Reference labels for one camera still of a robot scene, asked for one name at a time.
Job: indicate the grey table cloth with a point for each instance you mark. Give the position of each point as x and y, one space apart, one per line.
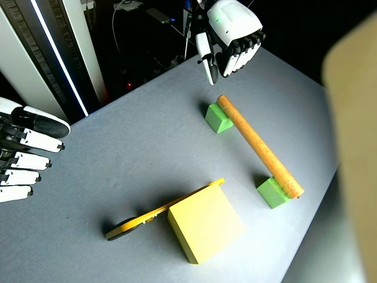
132 147

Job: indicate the wooden dowel rod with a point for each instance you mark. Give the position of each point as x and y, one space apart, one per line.
256 138

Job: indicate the white cabinet with black strips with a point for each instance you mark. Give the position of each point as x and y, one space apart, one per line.
17 67

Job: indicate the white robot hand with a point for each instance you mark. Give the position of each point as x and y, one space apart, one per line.
35 138
232 23

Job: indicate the blurred beige board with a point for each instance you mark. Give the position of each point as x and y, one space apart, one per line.
353 118

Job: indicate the green wooden block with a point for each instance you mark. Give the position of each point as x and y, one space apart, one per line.
216 119
271 193

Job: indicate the yellow wooden block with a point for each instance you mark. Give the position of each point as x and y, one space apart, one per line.
206 224

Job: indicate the flat black device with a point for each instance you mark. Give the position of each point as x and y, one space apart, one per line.
157 14

